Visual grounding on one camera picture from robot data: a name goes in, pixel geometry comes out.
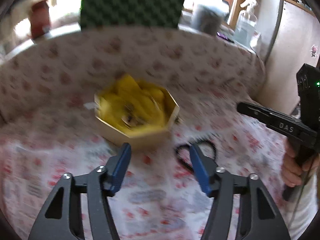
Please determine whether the white cabinet door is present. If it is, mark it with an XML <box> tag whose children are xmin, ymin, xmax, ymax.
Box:
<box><xmin>257</xmin><ymin>0</ymin><xmax>319</xmax><ymax>114</ymax></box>

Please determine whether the gold octagonal jewelry box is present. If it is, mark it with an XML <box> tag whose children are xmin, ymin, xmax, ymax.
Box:
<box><xmin>94</xmin><ymin>74</ymin><xmax>180</xmax><ymax>149</ymax></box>

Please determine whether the clear spray bottle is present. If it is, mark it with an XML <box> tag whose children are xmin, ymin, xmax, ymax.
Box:
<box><xmin>234</xmin><ymin>0</ymin><xmax>258</xmax><ymax>48</ymax></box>

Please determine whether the grey container white lid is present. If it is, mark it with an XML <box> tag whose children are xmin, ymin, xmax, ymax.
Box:
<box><xmin>191</xmin><ymin>4</ymin><xmax>228</xmax><ymax>36</ymax></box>

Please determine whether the yellow tissue paper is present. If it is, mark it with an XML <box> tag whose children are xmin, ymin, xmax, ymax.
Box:
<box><xmin>98</xmin><ymin>74</ymin><xmax>167</xmax><ymax>136</ymax></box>

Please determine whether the red jar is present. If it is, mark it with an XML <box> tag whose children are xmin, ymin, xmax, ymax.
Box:
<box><xmin>29</xmin><ymin>0</ymin><xmax>51</xmax><ymax>40</ymax></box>

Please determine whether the person's right hand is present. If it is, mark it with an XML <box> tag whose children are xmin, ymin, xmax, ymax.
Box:
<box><xmin>281</xmin><ymin>139</ymin><xmax>319</xmax><ymax>187</ymax></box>

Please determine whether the green checkered box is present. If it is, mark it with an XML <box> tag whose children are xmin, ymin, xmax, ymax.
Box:
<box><xmin>80</xmin><ymin>0</ymin><xmax>184</xmax><ymax>28</ymax></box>

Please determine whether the black beaded necklace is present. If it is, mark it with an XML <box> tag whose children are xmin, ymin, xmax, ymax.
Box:
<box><xmin>174</xmin><ymin>138</ymin><xmax>218</xmax><ymax>173</ymax></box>

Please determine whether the purple black hair clip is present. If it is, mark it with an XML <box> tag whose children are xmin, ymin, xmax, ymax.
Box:
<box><xmin>216</xmin><ymin>32</ymin><xmax>234</xmax><ymax>43</ymax></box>

